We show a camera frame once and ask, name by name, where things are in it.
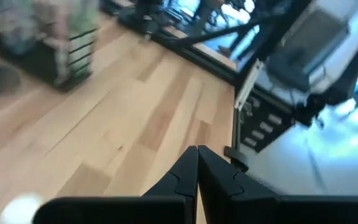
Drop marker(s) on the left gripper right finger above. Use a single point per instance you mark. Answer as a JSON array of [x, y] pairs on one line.
[[228, 199]]

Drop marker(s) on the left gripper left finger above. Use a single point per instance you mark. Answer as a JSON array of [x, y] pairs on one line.
[[172, 193]]

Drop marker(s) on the teal mouthwash bottle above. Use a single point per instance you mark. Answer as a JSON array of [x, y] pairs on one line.
[[20, 210]]

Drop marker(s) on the red toothbrush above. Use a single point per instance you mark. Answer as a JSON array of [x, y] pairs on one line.
[[51, 18]]

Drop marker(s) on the black table frame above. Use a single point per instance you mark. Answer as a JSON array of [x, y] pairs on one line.
[[197, 60]]

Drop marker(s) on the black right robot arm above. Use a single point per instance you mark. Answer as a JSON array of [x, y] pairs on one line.
[[306, 109]]

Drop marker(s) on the blue toothbrush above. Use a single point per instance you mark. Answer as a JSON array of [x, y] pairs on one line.
[[17, 34]]

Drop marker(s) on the grey boxy equipment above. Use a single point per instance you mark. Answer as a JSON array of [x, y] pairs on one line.
[[309, 46]]

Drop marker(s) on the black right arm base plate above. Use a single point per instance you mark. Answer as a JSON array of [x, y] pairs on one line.
[[261, 116]]

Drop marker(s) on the white label strip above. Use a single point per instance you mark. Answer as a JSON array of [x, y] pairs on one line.
[[247, 84]]

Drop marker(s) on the green toothbrush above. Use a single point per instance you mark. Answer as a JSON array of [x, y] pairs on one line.
[[82, 25]]

